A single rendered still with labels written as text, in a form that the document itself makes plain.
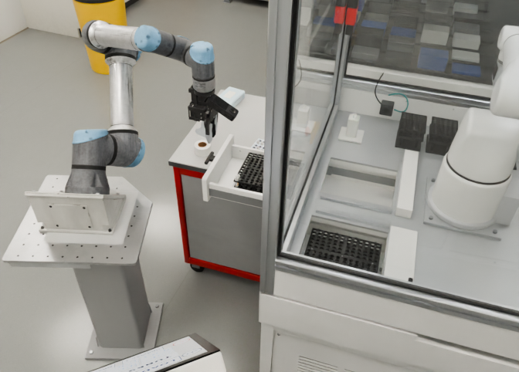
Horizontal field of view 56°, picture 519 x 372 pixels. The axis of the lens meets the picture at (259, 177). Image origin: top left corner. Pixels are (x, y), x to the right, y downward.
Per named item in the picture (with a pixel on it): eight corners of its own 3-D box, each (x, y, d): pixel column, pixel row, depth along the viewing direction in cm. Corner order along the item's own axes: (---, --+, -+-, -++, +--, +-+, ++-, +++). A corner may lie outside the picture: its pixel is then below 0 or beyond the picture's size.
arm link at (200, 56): (203, 37, 159) (218, 45, 154) (205, 67, 166) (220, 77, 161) (182, 43, 155) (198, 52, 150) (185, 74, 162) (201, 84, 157)
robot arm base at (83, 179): (56, 192, 165) (58, 163, 166) (75, 192, 180) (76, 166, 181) (100, 194, 165) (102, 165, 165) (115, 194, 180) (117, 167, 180)
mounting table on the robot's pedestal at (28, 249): (11, 282, 170) (1, 260, 163) (54, 196, 204) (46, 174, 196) (140, 285, 170) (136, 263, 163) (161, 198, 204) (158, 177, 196)
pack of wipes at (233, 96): (230, 112, 234) (230, 104, 231) (213, 106, 237) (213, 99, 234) (245, 98, 244) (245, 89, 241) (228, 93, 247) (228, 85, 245)
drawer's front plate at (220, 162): (203, 201, 178) (201, 178, 171) (230, 155, 199) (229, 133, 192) (208, 202, 177) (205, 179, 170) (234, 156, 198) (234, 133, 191)
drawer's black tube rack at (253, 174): (233, 194, 179) (233, 180, 174) (249, 165, 191) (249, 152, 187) (292, 207, 174) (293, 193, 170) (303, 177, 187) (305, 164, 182)
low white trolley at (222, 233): (183, 274, 254) (167, 160, 205) (225, 197, 300) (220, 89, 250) (290, 303, 242) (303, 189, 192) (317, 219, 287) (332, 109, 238)
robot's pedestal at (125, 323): (85, 359, 217) (38, 245, 168) (102, 302, 240) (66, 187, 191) (152, 360, 217) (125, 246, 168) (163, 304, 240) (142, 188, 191)
